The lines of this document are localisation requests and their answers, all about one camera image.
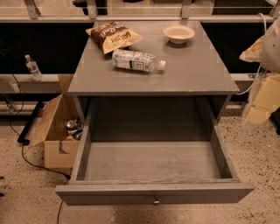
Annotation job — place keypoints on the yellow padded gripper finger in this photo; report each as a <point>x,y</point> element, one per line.
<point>263,101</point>

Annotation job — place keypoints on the blue labelled plastic bottle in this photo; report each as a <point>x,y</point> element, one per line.
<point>138,61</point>

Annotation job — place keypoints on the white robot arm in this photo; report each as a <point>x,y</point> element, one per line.
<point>266,51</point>

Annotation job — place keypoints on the grey open top drawer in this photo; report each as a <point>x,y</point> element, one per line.
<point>180,167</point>

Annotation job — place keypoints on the clear water bottle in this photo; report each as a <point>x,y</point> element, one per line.
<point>32,66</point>

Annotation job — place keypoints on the white paper bowl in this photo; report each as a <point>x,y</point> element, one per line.
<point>178,34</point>

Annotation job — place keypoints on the brown yellow chip bag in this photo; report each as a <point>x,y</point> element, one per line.
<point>113,35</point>

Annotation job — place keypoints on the crushed metal cans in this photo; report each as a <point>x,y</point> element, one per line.
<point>74,129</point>

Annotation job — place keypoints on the open cardboard box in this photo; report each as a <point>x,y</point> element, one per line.
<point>60,149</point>

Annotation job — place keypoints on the black metal stand leg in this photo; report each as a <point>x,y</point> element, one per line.
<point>22,137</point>

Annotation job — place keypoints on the metal railing shelf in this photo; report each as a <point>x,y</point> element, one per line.
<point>24,83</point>

